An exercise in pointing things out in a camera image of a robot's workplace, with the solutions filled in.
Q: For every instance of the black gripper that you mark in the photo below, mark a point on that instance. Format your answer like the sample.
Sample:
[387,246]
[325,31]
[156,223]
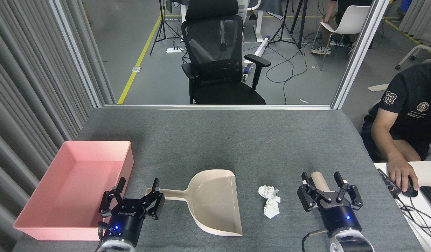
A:
[126,218]
[339,218]

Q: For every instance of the beige brush with black bristles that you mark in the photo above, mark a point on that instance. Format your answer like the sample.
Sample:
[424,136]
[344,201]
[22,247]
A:
[320,180]

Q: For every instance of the white paper ball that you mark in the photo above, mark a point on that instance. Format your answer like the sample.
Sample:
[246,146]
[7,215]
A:
[268,191]
[272,207]

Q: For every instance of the black computer mouse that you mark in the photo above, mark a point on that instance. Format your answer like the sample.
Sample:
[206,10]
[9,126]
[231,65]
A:
[410,192]

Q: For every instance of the beige plastic dustpan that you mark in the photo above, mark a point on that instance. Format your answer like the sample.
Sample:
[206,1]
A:
[215,203]

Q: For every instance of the person's forearm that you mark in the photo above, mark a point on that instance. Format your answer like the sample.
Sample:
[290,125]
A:
[381,140]

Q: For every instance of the pink plastic bin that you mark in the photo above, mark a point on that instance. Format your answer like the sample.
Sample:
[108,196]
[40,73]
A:
[75,189]

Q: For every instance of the person's hand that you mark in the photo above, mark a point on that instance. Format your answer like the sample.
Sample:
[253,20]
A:
[401,171]

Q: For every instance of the black device with red button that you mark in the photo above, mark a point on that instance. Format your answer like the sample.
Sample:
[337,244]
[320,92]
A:
[388,181]

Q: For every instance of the white desk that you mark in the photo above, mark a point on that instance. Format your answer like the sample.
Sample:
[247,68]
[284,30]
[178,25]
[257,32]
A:
[425,171]

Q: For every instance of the beige flat floor piece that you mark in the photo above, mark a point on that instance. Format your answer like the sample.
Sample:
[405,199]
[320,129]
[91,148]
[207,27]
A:
[378,88]

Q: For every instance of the seated person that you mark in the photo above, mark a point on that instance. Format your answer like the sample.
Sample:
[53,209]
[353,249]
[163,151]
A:
[415,105]

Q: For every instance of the grey curtain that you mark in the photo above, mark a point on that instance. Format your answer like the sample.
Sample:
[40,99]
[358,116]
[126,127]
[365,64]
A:
[422,17]
[26,87]

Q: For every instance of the white power strip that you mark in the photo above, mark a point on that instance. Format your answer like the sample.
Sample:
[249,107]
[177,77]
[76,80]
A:
[174,50]

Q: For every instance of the black mesh office chair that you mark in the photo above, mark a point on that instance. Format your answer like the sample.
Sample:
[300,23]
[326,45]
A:
[219,63]

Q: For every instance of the white and purple tube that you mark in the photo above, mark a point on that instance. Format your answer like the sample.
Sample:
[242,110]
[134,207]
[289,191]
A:
[261,47]

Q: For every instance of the person on white chair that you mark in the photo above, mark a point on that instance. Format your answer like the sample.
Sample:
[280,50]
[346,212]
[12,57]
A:
[329,28]

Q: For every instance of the white wheeled chair base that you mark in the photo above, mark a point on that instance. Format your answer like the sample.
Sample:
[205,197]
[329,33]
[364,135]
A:
[416,50]

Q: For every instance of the black tripod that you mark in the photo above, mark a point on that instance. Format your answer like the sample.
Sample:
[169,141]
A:
[162,24]
[284,28]

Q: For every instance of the white plastic chair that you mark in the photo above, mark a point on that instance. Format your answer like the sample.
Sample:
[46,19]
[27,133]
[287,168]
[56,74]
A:
[352,21]

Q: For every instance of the white stand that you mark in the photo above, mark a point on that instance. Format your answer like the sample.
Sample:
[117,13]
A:
[259,21]

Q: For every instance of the blue box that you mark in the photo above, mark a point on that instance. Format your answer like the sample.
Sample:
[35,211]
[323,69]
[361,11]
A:
[407,5]

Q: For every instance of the silver frame rail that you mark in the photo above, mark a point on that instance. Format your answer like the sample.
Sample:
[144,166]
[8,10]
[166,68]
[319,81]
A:
[219,106]

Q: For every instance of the silver frame post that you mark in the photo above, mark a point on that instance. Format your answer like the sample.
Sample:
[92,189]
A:
[362,52]
[75,52]

